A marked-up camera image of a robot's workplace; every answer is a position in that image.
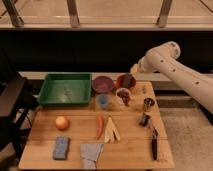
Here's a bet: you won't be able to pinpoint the metal cup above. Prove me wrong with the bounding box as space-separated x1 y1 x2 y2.
144 97 155 112

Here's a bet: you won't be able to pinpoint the small black clip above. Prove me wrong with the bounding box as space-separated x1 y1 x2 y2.
139 114 150 126

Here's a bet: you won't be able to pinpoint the purple bowl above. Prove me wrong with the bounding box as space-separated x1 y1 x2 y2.
92 76 115 94

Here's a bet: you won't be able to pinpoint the red bowl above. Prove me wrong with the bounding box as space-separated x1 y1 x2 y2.
116 74 136 90

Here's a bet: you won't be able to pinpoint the grey folded cloth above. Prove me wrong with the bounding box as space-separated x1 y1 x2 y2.
80 143 104 170

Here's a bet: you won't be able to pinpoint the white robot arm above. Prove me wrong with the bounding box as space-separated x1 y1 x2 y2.
130 41 213 114

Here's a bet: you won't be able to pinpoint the blue sponge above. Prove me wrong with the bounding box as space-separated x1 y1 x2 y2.
53 136 70 160

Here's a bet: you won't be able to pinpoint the orange carrot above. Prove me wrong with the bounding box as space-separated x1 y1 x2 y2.
97 114 104 139

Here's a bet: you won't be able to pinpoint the yellow banana peel pieces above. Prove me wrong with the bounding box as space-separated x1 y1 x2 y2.
104 117 121 143

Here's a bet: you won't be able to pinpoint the green plastic tray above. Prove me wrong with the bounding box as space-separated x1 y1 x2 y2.
38 73 92 107

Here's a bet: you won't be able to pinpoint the blue plastic cup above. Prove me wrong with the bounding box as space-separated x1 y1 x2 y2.
96 94 109 109

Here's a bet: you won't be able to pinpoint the clear cup with red contents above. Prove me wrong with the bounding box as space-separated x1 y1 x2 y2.
116 88 131 106

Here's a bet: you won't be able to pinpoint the dark eraser block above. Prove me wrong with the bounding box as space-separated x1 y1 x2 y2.
121 74 133 88

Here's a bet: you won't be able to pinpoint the orange round fruit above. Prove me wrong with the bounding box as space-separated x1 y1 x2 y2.
55 116 69 130

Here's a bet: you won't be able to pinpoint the black chair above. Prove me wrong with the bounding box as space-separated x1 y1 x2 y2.
0 49 38 158

